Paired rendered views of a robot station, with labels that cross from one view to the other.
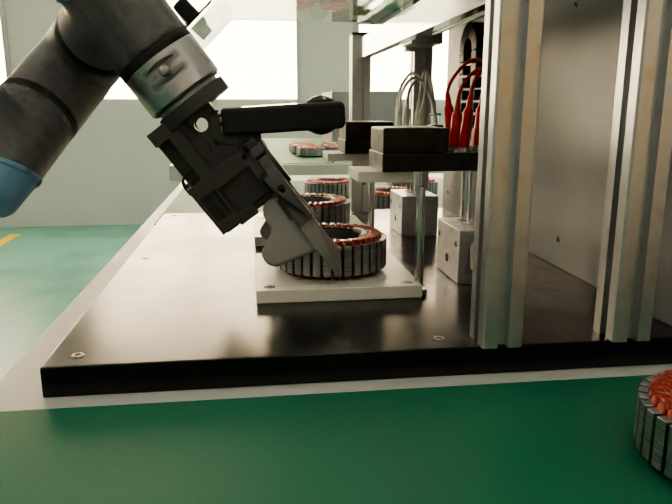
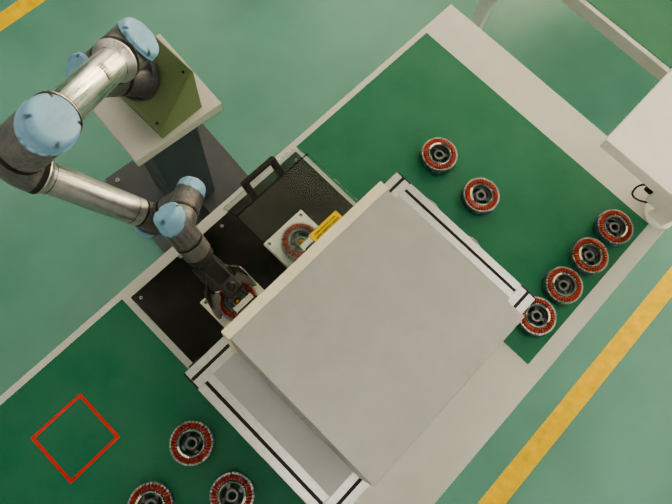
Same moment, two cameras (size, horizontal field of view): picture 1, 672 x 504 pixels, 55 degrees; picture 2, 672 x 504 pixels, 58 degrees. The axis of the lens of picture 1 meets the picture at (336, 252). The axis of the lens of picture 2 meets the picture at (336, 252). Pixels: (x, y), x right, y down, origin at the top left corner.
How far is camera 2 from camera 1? 163 cm
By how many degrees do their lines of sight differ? 64
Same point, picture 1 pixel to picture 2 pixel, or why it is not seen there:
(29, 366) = (142, 278)
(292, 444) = (147, 362)
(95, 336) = (152, 289)
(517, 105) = not seen: hidden behind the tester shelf
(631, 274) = not seen: hidden behind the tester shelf
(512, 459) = (167, 403)
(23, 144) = (153, 231)
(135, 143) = not seen: outside the picture
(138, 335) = (159, 297)
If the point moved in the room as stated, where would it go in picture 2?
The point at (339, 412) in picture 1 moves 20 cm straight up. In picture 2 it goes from (165, 361) to (149, 352)
